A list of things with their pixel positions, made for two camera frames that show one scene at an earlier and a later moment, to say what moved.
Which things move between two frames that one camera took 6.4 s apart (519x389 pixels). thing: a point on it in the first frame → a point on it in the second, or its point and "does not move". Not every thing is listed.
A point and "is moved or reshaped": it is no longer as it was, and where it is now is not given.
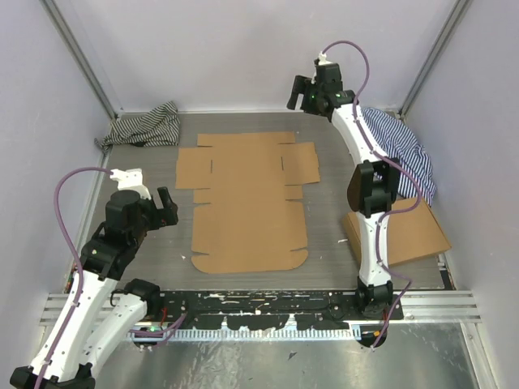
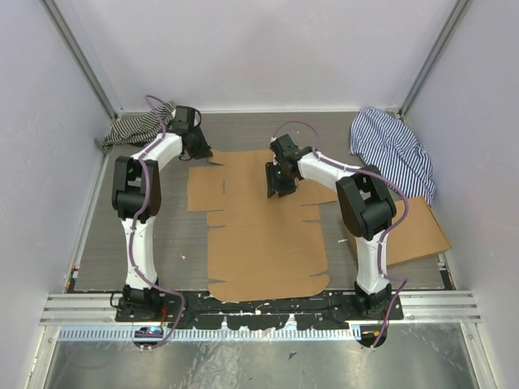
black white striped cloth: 158,126 does not move
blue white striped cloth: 392,138 does not move
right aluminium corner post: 460,7 does not move
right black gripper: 302,84 → 274,185
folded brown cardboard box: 413,233 does not move
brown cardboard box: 250,220 is moved or reshaped
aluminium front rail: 421,308 does not move
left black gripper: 163,216 → 205,151
